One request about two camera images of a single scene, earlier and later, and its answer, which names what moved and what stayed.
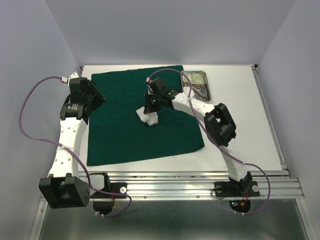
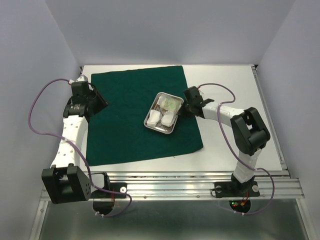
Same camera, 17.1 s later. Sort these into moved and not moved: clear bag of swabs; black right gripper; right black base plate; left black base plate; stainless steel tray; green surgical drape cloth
Moved: black right gripper; stainless steel tray; clear bag of swabs
Not moved: right black base plate; green surgical drape cloth; left black base plate
